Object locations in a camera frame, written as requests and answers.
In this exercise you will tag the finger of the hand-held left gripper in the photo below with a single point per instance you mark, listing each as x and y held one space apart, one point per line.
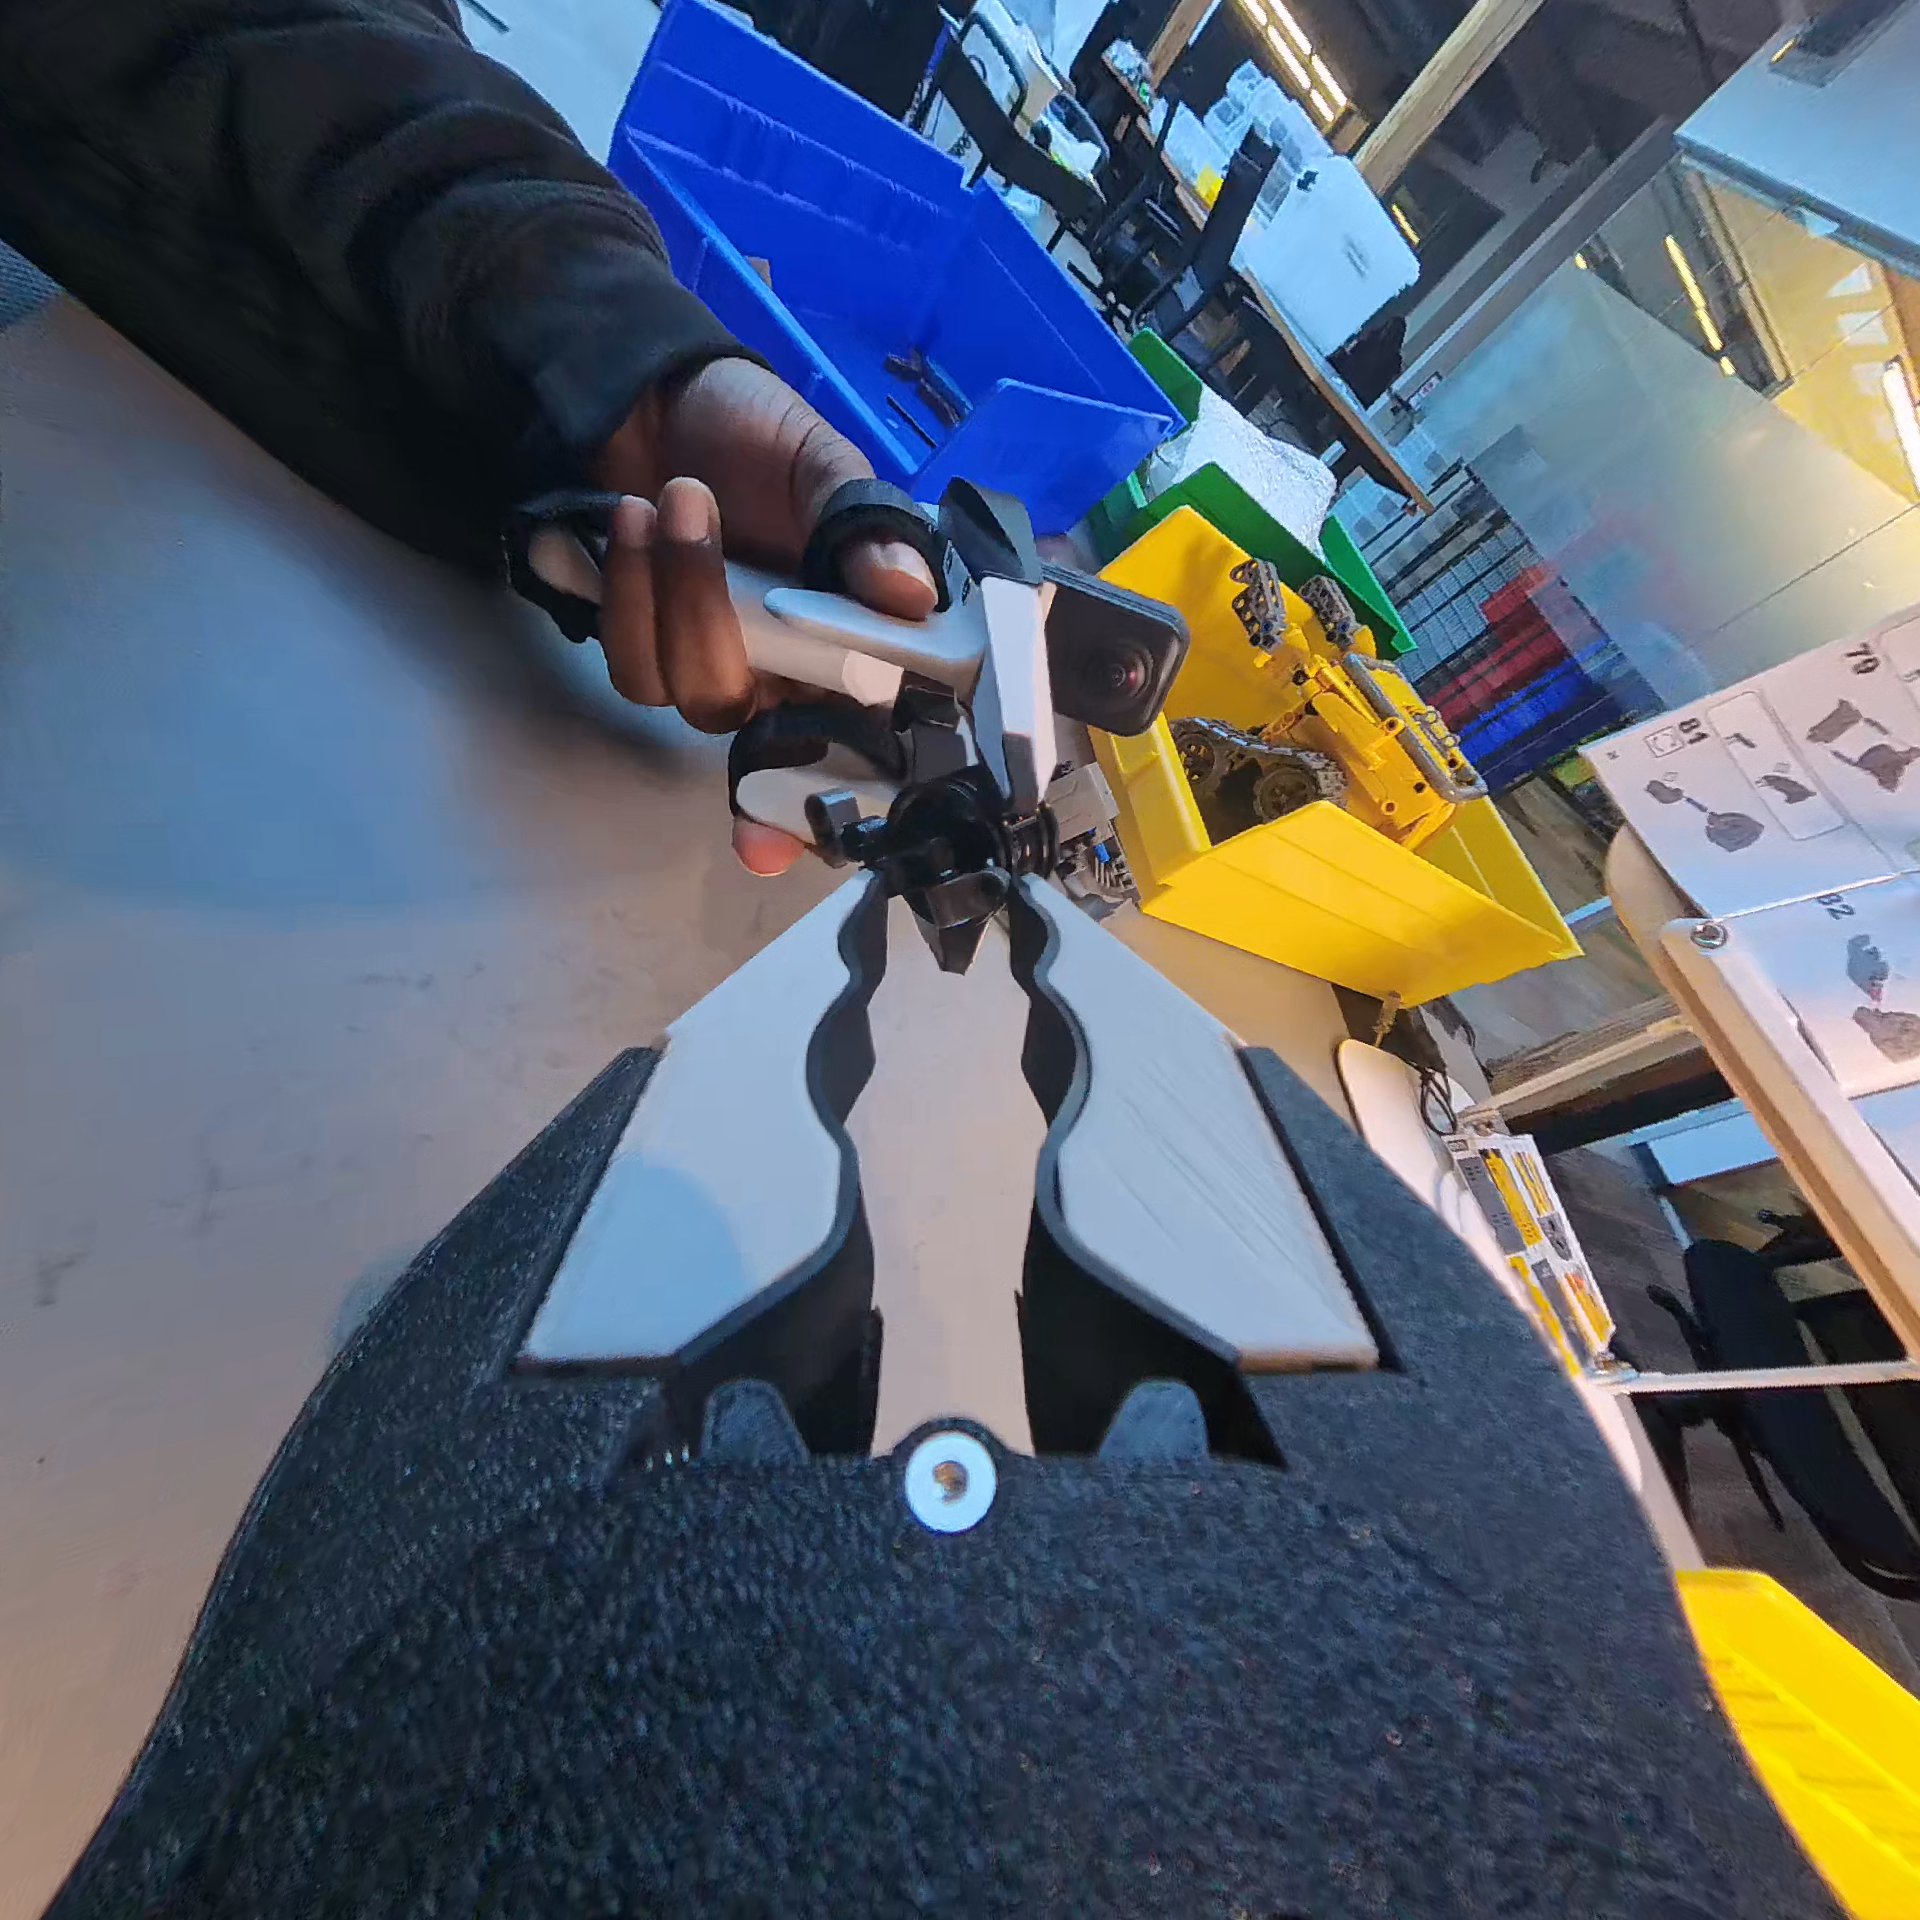
1018 673

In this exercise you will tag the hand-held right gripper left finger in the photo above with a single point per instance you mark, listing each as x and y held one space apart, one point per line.
707 1201

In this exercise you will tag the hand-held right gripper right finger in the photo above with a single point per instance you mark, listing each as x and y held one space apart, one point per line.
1199 1201

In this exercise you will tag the grey desk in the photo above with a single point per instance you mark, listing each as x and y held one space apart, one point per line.
302 976

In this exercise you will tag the person's left hand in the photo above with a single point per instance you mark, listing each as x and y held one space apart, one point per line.
737 453

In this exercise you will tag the green storage bin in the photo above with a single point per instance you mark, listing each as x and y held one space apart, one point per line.
1246 505

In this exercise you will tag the yellow toy tracked vehicle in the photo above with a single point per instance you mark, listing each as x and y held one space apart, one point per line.
1349 720

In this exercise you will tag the white foam block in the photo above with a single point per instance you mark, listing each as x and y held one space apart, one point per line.
1262 453

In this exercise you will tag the yellow storage bin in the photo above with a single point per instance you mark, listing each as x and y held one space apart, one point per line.
1830 1742
1320 899

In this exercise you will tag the yellow printed leaflet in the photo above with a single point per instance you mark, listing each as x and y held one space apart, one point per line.
1531 1216

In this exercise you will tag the stack of coloured crates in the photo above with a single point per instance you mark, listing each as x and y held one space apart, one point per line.
1518 662

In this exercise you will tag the black office chair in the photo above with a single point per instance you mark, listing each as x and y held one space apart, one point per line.
1003 118
1199 241

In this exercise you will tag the white storage box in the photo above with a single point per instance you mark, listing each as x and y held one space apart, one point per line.
1327 248

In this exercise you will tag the white instruction booklet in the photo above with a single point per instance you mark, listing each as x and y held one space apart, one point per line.
1770 795

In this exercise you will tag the white rounded base plate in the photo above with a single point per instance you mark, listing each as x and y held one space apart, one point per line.
1397 1110

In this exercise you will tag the wooden support post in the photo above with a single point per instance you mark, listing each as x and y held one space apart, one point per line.
1441 88

